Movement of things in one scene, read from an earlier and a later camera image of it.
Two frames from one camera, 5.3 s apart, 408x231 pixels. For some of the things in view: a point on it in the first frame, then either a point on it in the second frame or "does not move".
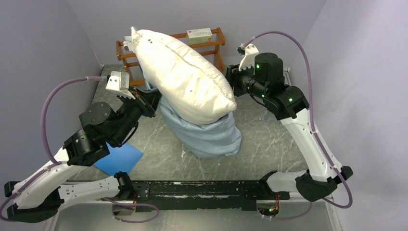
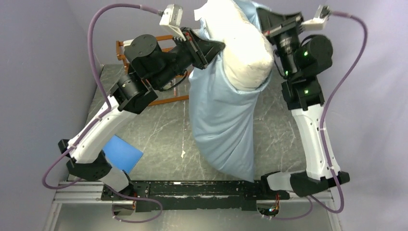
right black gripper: (233, 75) -> (273, 24)
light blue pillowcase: (220, 138) -> (224, 115)
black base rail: (185, 196) does not move
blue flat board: (122, 159) does not move
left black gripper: (148, 100) -> (202, 51)
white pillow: (192, 91) -> (248, 56)
